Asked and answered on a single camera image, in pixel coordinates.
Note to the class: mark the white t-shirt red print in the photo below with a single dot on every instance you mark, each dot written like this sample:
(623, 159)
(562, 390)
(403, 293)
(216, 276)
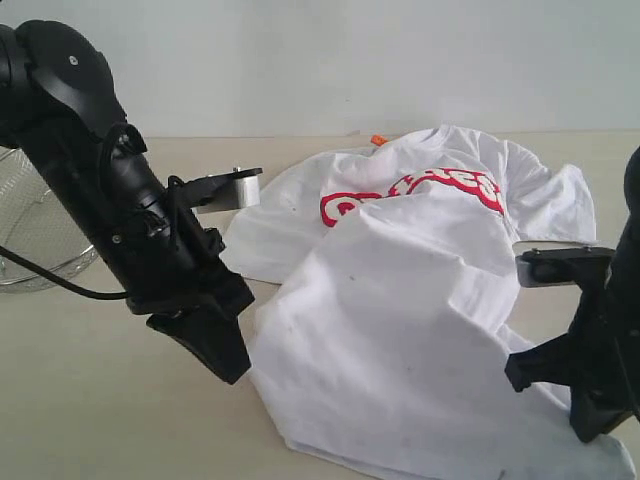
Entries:
(384, 347)

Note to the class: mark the round metal mesh basket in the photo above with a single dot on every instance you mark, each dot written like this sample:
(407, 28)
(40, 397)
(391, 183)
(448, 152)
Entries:
(35, 225)

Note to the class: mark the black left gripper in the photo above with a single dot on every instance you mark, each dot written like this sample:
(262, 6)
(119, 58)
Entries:
(170, 266)

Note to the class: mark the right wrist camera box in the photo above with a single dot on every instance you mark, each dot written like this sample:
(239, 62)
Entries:
(585, 267)

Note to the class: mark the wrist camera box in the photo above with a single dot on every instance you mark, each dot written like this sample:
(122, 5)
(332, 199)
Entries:
(235, 190)
(585, 267)

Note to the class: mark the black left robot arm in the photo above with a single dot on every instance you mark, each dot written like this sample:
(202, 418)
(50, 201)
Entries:
(58, 105)

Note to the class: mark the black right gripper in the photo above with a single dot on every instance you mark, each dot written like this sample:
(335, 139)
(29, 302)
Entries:
(585, 359)

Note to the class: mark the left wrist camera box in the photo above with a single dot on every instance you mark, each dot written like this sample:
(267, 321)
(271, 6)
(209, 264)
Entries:
(235, 190)

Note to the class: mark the orange garment tag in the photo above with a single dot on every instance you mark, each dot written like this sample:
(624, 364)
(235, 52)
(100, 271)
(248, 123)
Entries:
(378, 140)

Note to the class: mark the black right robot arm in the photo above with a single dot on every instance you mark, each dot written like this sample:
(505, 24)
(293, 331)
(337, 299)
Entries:
(622, 282)

